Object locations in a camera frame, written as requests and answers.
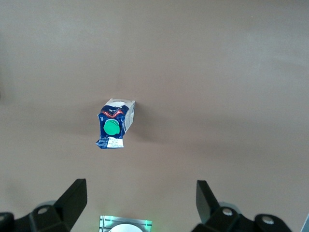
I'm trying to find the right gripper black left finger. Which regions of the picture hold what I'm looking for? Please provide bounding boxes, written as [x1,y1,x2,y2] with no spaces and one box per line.
[0,178,88,232]

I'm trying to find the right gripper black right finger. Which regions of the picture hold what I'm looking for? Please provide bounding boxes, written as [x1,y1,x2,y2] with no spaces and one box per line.
[193,179,294,232]

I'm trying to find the blue milk carton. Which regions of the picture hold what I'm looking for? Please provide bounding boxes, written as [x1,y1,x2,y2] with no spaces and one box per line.
[95,98,136,150]

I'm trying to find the brown table cover sheet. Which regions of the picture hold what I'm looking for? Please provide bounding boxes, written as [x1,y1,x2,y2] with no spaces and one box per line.
[0,0,309,232]

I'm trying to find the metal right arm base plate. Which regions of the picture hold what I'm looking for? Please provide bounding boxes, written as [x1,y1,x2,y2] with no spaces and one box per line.
[99,215,153,232]

